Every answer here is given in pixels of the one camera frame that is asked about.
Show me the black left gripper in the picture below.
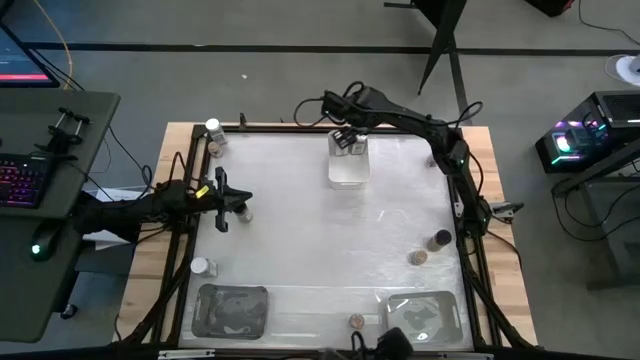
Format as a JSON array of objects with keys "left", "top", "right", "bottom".
[{"left": 196, "top": 166, "right": 255, "bottom": 235}]

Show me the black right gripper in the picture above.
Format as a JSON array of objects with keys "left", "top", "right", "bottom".
[{"left": 322, "top": 87, "right": 374, "bottom": 151}]

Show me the dark grey storage bin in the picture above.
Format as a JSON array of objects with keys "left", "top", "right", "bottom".
[{"left": 190, "top": 283, "right": 270, "bottom": 341}]

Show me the black clamp tool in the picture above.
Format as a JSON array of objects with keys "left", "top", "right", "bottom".
[{"left": 33, "top": 106, "right": 95, "bottom": 162}]

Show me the black computer mouse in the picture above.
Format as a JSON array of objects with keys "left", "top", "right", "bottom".
[{"left": 29, "top": 223, "right": 62, "bottom": 263}]

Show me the light grey storage bin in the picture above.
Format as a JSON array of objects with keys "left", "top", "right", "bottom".
[{"left": 385, "top": 289, "right": 462, "bottom": 346}]

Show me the backlit black keyboard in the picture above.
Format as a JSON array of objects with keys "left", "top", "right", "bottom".
[{"left": 0, "top": 152, "right": 53, "bottom": 210}]

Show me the dark grey desk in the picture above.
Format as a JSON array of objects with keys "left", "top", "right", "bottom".
[{"left": 0, "top": 89, "right": 122, "bottom": 344}]

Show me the black and red object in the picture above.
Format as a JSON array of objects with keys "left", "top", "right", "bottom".
[{"left": 523, "top": 0, "right": 576, "bottom": 18}]

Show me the computer monitor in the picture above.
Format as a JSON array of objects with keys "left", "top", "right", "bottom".
[{"left": 0, "top": 22, "right": 61, "bottom": 90}]

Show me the computer case with coloured lights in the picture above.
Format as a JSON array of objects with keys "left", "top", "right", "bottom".
[{"left": 534, "top": 89, "right": 640, "bottom": 175}]

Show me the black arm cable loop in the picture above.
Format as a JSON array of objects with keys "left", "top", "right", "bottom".
[{"left": 293, "top": 96, "right": 334, "bottom": 129}]

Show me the black aluminium table frame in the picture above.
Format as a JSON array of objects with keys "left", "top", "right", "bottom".
[{"left": 115, "top": 112, "right": 540, "bottom": 360}]

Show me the black desk cable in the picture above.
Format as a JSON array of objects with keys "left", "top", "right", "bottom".
[{"left": 102, "top": 124, "right": 155, "bottom": 194}]

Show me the silver metal bracket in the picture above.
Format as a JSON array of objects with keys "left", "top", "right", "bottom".
[
  {"left": 157, "top": 348, "right": 217, "bottom": 360},
  {"left": 438, "top": 351, "right": 495, "bottom": 360}
]

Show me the grey metal bracket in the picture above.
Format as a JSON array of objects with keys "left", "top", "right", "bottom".
[{"left": 489, "top": 200, "right": 525, "bottom": 220}]

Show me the black looped cable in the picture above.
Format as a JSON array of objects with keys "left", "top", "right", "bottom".
[{"left": 348, "top": 330, "right": 374, "bottom": 359}]

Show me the yellow hanging cable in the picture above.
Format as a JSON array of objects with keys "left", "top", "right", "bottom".
[{"left": 32, "top": 0, "right": 75, "bottom": 90}]

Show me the black floor cable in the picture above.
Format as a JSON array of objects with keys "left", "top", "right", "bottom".
[{"left": 577, "top": 0, "right": 640, "bottom": 47}]

